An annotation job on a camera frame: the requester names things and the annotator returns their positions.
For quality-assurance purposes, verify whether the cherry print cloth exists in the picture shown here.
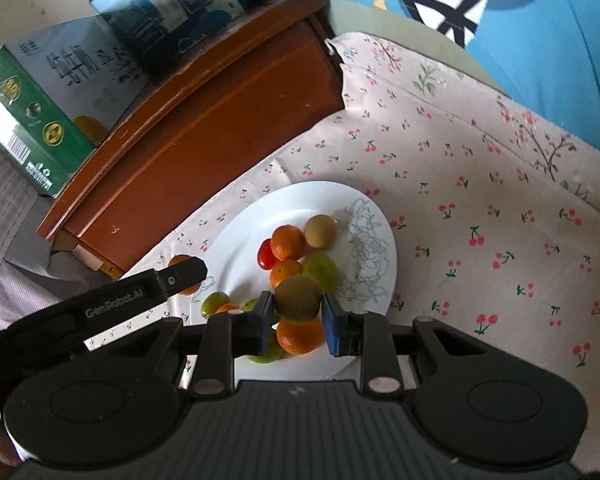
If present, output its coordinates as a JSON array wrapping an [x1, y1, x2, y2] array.
[[82, 32, 600, 471]]

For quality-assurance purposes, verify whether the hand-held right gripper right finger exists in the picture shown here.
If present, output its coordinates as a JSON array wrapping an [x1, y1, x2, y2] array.
[[321, 291, 483, 395]]

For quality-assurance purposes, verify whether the blue carton box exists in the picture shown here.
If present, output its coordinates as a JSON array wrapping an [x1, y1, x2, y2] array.
[[85, 0, 268, 68]]

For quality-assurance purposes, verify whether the brown kiwi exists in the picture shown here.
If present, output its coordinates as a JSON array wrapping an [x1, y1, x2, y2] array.
[[272, 274, 325, 323], [304, 215, 338, 250]]

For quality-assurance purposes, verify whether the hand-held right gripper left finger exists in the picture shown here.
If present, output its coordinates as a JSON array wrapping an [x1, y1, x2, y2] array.
[[105, 290, 275, 395]]

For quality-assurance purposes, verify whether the small beige box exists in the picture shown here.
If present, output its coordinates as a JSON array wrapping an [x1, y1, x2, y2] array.
[[74, 245, 104, 274]]

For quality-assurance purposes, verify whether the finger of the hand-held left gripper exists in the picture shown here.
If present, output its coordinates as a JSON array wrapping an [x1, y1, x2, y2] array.
[[154, 256, 209, 300]]

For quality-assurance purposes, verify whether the checkered grey cloth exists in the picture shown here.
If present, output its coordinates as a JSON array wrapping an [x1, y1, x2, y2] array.
[[0, 130, 81, 331]]

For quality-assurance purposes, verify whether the green milk carton box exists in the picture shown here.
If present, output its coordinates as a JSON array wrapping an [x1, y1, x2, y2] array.
[[0, 15, 151, 198]]

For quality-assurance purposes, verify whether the grey-green bed sheet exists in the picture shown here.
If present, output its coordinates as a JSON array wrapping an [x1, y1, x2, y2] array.
[[327, 0, 501, 96]]

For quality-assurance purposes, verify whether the brown wooden nightstand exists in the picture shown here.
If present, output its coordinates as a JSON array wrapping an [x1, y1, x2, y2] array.
[[36, 0, 346, 281]]

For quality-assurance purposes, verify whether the white patterned plate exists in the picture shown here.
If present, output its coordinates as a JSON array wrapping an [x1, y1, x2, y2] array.
[[190, 181, 398, 380]]

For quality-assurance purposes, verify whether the red tomato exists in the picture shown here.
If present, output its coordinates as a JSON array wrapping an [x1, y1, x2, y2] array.
[[256, 239, 279, 271]]

